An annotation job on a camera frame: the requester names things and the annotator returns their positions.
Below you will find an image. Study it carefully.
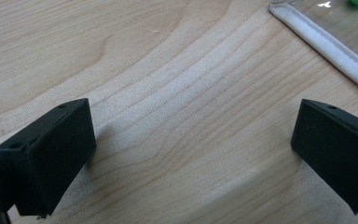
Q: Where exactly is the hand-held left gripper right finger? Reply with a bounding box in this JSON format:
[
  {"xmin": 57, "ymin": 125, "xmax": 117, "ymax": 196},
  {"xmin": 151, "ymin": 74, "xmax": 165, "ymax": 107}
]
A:
[{"xmin": 290, "ymin": 98, "xmax": 358, "ymax": 217}]

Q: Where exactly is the transparent bag with white trim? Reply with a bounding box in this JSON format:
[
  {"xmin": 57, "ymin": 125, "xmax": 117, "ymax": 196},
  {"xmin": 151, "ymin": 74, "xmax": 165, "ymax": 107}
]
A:
[{"xmin": 268, "ymin": 0, "xmax": 358, "ymax": 98}]

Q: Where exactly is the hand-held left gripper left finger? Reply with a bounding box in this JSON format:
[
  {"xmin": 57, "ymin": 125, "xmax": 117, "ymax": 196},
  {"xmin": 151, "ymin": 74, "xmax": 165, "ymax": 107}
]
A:
[{"xmin": 0, "ymin": 98, "xmax": 98, "ymax": 218}]

